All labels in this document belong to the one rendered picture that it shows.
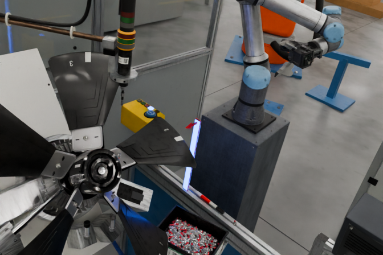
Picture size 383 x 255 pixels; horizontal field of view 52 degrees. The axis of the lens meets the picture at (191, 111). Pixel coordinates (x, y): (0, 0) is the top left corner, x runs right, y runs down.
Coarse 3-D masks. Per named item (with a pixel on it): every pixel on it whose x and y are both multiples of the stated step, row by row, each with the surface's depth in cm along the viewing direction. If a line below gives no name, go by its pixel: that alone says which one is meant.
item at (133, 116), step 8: (128, 104) 162; (136, 104) 163; (128, 112) 159; (136, 112) 158; (144, 112) 159; (160, 112) 161; (128, 120) 161; (136, 120) 157; (144, 120) 154; (128, 128) 163; (136, 128) 159
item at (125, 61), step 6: (120, 54) 96; (126, 54) 96; (120, 60) 97; (126, 60) 97; (120, 66) 98; (126, 66) 98; (120, 72) 99; (126, 72) 99; (120, 84) 101; (126, 84) 101
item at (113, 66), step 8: (104, 40) 95; (112, 40) 95; (104, 48) 96; (112, 48) 96; (112, 56) 97; (112, 64) 98; (112, 72) 99; (136, 72) 101; (120, 80) 98; (128, 80) 98
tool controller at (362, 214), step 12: (360, 204) 104; (372, 204) 104; (348, 216) 102; (360, 216) 102; (372, 216) 101; (348, 228) 103; (360, 228) 100; (372, 228) 99; (336, 240) 110; (348, 240) 105; (360, 240) 102; (372, 240) 99; (336, 252) 112; (348, 252) 108; (360, 252) 104; (372, 252) 101
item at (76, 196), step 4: (76, 188) 102; (76, 192) 102; (80, 192) 105; (72, 196) 100; (76, 196) 103; (80, 196) 106; (76, 200) 104; (80, 200) 107; (68, 204) 99; (72, 204) 102; (80, 204) 108; (68, 208) 101; (72, 208) 103; (76, 208) 106; (72, 212) 104; (76, 212) 107; (72, 216) 105
